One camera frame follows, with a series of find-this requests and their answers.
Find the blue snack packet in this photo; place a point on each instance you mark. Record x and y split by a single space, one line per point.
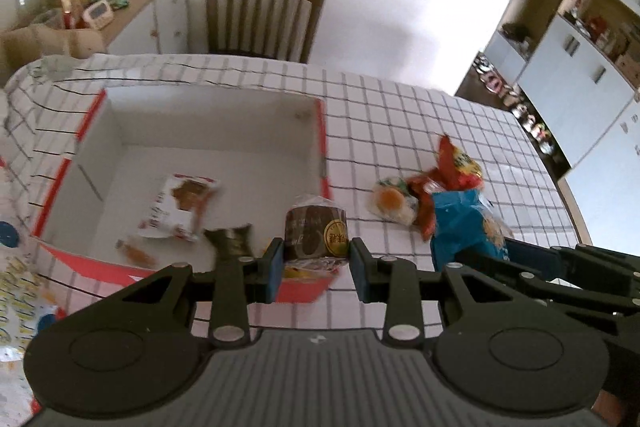
465 222

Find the red cardboard box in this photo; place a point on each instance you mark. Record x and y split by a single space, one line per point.
210 132

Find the orange-red snack packet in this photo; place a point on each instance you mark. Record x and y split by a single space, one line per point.
457 162

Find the colourful printed cloth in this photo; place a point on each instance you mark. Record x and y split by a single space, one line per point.
20 282

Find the group of shelf ornaments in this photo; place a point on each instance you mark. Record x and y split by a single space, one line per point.
600 27

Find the yellow snack packet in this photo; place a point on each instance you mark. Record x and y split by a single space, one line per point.
307 271

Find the brown cake packet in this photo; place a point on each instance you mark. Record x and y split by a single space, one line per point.
315 229

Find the white kitchen timer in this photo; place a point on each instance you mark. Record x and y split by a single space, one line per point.
97 16

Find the white sideboard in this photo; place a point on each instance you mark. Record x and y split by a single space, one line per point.
165 12

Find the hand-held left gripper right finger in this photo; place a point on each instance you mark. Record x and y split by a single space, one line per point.
357 267

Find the white wall cabinet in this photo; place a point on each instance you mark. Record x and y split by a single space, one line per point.
575 82

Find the red-brown snack packet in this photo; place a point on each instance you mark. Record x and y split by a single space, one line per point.
425 202

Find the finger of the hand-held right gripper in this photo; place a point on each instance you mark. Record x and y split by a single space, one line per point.
535 259
550 289

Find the small orange snack packet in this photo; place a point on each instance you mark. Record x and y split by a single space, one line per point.
135 253

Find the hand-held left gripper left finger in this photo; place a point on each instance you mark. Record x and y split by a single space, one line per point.
274 264

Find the white brownie snack packet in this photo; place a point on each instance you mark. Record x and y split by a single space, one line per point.
177 207

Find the wooden chair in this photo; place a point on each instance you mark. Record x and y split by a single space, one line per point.
265 7

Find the dark snack packet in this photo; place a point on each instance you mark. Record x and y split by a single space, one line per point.
230 241

